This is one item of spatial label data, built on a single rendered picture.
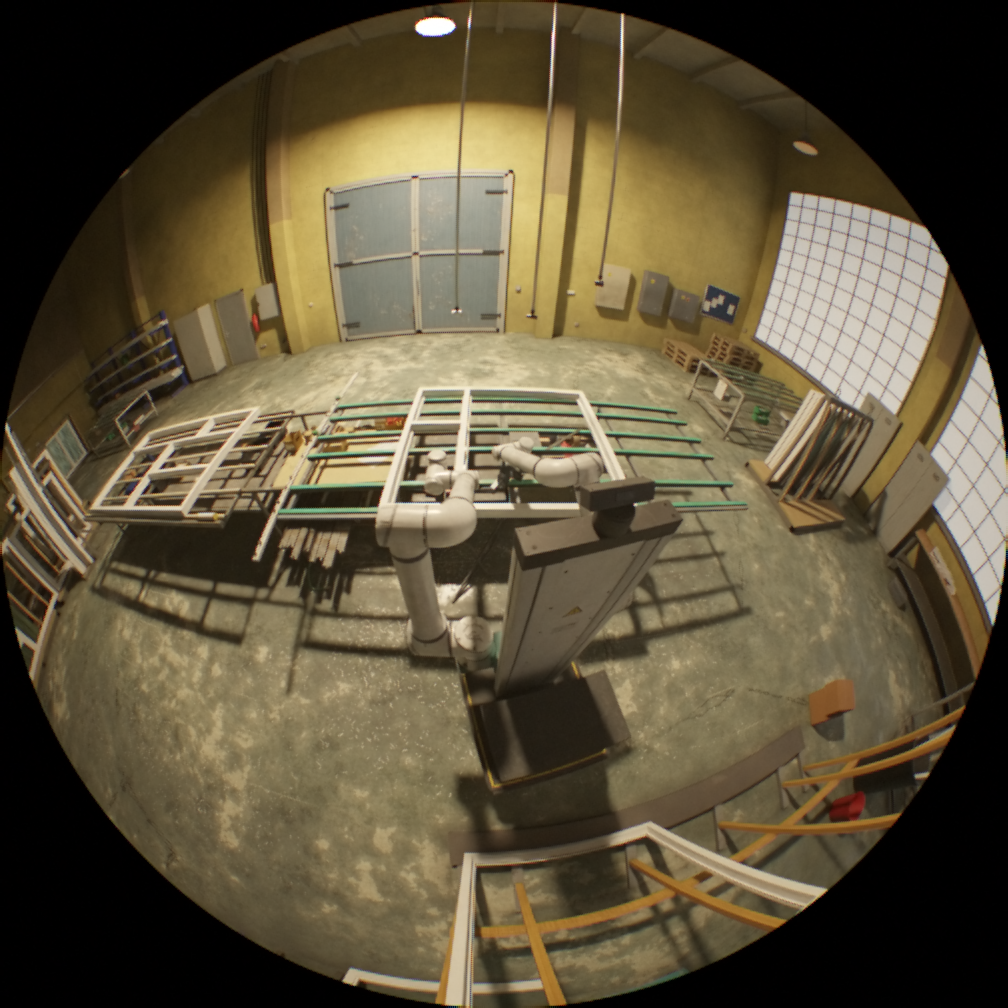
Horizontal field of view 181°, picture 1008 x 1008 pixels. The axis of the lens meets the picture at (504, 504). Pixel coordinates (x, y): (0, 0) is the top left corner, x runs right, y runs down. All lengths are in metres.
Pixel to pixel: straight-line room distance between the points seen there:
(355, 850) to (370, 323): 8.67
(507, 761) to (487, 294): 7.73
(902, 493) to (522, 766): 7.14
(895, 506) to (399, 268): 11.04
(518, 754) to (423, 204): 8.13
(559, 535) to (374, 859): 2.33
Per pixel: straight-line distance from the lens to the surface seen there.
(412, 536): 0.84
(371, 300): 8.11
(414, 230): 7.73
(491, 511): 1.72
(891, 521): 7.42
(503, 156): 8.01
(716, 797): 2.74
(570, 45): 9.29
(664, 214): 8.90
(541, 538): 0.53
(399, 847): 2.40
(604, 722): 1.44
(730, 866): 1.81
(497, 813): 2.25
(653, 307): 8.69
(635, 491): 0.54
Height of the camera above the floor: 2.20
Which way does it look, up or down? 47 degrees down
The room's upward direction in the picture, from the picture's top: 4 degrees clockwise
